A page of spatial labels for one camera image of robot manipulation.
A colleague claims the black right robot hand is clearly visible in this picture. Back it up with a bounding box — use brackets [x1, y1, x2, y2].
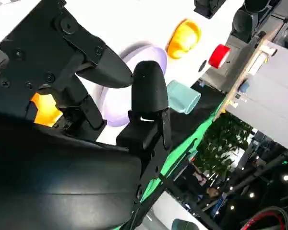
[0, 0, 172, 230]

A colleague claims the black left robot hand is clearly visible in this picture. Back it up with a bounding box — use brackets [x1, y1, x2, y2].
[193, 0, 228, 19]

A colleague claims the dark grey machine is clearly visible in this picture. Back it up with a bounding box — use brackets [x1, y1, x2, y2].
[231, 0, 276, 44]

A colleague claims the lilac plate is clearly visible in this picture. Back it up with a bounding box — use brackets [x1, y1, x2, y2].
[101, 46, 168, 128]

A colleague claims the pale green mug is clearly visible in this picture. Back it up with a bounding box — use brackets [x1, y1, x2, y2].
[167, 80, 202, 115]

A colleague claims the white panel with wooden edge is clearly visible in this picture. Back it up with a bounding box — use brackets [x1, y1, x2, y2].
[212, 23, 288, 154]

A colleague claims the green cloth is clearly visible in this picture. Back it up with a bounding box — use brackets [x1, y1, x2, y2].
[139, 100, 226, 204]

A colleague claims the green leafy plant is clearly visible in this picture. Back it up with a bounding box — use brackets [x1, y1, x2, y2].
[196, 114, 255, 179]

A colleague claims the red cable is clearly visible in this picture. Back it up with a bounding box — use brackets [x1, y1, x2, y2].
[260, 207, 287, 230]

